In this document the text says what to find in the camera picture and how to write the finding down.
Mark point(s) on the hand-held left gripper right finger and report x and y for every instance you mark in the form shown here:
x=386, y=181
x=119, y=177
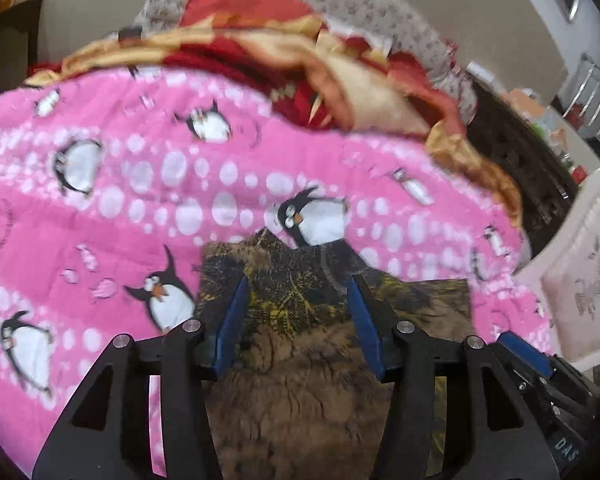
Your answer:
x=367, y=325

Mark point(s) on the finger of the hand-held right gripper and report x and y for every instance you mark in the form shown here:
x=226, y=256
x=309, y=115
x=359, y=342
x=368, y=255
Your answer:
x=525, y=355

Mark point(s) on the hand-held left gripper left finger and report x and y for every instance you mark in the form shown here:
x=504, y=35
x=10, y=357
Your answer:
x=230, y=320

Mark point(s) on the brown floral patterned garment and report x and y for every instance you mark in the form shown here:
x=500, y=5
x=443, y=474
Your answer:
x=300, y=385

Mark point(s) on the white upholstered chair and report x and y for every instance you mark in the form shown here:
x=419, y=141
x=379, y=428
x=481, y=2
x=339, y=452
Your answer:
x=580, y=270

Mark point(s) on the pink penguin print blanket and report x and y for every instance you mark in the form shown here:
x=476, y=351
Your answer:
x=105, y=200

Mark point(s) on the dark wooden cabinet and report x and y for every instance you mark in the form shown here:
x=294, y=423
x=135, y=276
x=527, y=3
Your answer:
x=520, y=160

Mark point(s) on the red and gold blanket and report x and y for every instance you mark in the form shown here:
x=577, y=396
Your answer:
x=360, y=85

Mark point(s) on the metal rack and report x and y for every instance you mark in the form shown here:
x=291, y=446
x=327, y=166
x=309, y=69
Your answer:
x=597, y=105

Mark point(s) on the dark wooden door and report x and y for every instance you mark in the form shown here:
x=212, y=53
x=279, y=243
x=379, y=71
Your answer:
x=5, y=45

